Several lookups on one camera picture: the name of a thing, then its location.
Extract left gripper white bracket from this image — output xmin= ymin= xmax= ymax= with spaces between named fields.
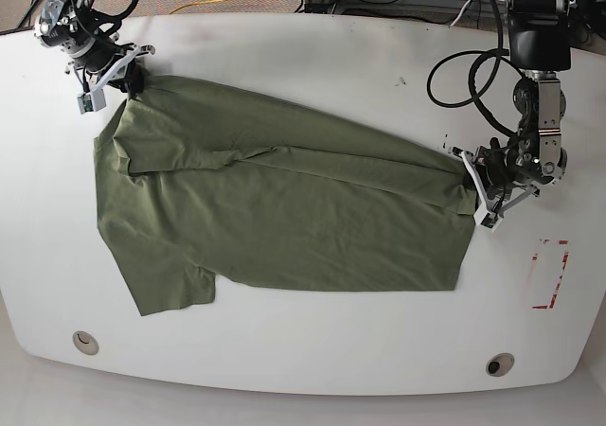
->
xmin=449 ymin=147 xmax=540 ymax=219

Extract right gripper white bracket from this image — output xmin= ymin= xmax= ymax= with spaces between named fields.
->
xmin=65 ymin=42 xmax=155 ymax=98

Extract olive green t-shirt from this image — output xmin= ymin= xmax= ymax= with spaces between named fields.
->
xmin=94 ymin=76 xmax=475 ymax=316

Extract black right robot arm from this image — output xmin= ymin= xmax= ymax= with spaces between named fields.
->
xmin=34 ymin=0 xmax=155 ymax=114

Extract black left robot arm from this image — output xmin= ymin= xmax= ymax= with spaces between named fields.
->
xmin=434 ymin=0 xmax=573 ymax=230

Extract red tape rectangle marking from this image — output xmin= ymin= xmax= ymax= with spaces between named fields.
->
xmin=526 ymin=239 xmax=570 ymax=311

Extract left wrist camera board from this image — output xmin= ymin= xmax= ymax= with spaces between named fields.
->
xmin=473 ymin=209 xmax=503 ymax=233

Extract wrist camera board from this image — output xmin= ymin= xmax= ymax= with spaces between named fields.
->
xmin=473 ymin=209 xmax=503 ymax=233
xmin=77 ymin=90 xmax=106 ymax=115

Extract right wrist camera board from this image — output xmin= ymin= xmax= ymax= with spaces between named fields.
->
xmin=77 ymin=90 xmax=106 ymax=115

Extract black cables on floor left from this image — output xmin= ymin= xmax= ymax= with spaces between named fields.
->
xmin=0 ymin=0 xmax=53 ymax=34

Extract white cable on floor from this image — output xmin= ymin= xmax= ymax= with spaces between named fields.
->
xmin=449 ymin=0 xmax=479 ymax=27

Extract right table cable grommet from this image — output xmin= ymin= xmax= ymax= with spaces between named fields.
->
xmin=486 ymin=353 xmax=515 ymax=378

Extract table cable grommet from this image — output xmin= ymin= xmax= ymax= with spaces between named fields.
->
xmin=72 ymin=330 xmax=99 ymax=356
xmin=486 ymin=353 xmax=515 ymax=378

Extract left table cable grommet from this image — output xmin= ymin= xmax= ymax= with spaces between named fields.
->
xmin=72 ymin=330 xmax=99 ymax=356

